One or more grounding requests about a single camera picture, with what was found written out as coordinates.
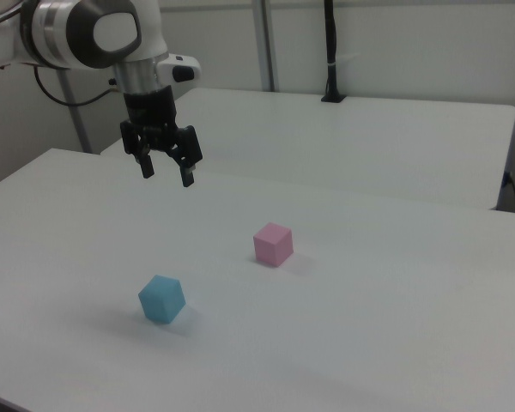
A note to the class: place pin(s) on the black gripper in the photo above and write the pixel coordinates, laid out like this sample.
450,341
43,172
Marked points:
150,107

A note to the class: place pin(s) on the blue cube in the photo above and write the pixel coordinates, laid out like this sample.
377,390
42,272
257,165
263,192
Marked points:
161,300

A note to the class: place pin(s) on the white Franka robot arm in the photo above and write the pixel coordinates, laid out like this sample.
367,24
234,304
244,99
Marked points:
56,30

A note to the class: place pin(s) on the pink cube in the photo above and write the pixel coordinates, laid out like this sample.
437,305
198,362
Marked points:
272,244

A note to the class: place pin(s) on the black pole with base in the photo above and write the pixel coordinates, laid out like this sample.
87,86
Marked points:
331,51

